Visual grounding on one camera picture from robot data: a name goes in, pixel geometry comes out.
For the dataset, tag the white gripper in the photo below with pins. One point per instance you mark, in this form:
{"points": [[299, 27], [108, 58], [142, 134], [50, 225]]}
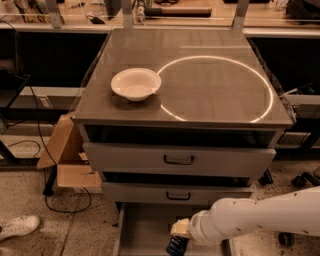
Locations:
{"points": [[197, 227]]}

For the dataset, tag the dark blue rxbar wrapper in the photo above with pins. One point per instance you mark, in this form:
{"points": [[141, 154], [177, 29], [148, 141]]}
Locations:
{"points": [[177, 246]]}

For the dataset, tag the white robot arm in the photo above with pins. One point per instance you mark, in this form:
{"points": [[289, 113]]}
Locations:
{"points": [[296, 212]]}

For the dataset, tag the grey open bottom drawer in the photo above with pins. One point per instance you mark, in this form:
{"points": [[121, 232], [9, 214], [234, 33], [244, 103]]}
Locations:
{"points": [[144, 229]]}

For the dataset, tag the grey middle drawer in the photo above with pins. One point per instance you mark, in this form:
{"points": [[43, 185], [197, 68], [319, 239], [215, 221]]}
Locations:
{"points": [[170, 194]]}

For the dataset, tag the grey top drawer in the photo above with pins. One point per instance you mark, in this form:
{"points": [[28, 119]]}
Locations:
{"points": [[177, 160]]}

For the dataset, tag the grey drawer cabinet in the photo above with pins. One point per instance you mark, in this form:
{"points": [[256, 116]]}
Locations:
{"points": [[214, 93]]}

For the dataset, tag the black office chair base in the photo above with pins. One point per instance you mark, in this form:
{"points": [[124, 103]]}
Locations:
{"points": [[287, 239]]}

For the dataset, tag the brown cardboard box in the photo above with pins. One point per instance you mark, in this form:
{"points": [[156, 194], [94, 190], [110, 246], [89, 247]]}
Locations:
{"points": [[67, 161]]}

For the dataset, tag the white ceramic bowl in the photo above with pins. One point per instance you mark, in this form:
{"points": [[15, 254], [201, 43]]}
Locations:
{"points": [[136, 84]]}

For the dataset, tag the white sneaker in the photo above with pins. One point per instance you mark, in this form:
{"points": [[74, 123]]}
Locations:
{"points": [[19, 226]]}

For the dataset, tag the wooden background workbench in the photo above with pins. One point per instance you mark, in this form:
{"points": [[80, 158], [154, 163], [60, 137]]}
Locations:
{"points": [[252, 17]]}

